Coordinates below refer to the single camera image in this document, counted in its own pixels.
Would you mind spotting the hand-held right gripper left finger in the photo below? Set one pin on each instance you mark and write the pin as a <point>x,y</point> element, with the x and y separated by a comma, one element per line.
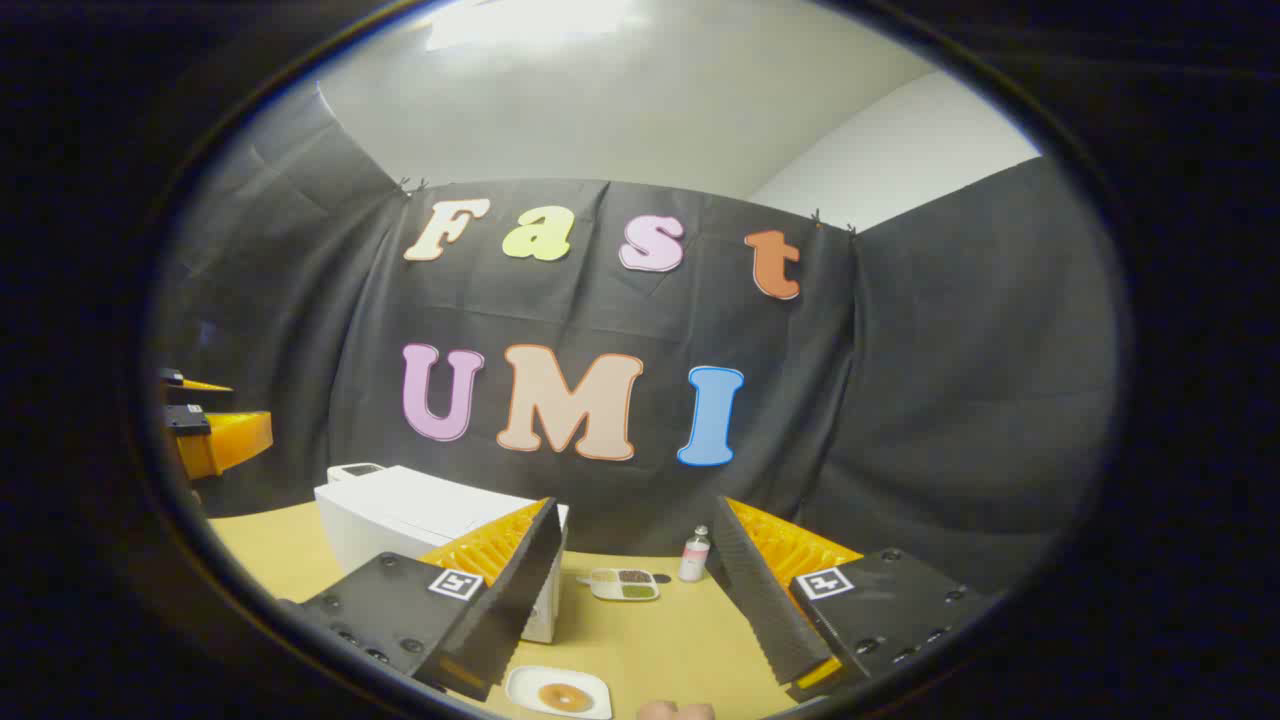
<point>520,590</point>

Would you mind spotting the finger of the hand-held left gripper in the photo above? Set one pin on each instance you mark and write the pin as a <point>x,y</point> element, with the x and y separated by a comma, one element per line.
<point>225,440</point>
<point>190,383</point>

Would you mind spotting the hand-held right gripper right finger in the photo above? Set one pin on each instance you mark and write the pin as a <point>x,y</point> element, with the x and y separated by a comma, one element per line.
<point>760,610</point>

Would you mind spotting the brown doughnut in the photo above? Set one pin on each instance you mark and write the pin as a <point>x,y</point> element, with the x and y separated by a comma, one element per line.
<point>565,697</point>

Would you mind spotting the white microwave oven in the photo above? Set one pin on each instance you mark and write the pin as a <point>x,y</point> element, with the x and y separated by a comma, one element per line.
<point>400,510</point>

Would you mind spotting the white compartment food tray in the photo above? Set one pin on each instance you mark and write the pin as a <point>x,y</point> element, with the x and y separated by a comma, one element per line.
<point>624,584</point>

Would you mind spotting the small pink label bottle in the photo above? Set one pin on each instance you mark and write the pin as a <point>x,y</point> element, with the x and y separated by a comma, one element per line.
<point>693,560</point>

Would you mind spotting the white plate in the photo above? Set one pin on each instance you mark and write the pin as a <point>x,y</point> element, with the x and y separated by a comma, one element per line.
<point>522,690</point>

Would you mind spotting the white toaster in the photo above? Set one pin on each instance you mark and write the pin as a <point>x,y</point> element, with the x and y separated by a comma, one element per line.
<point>352,471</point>

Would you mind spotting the black backdrop cloth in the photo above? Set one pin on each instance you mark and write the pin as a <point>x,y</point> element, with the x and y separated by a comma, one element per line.
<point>900,400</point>

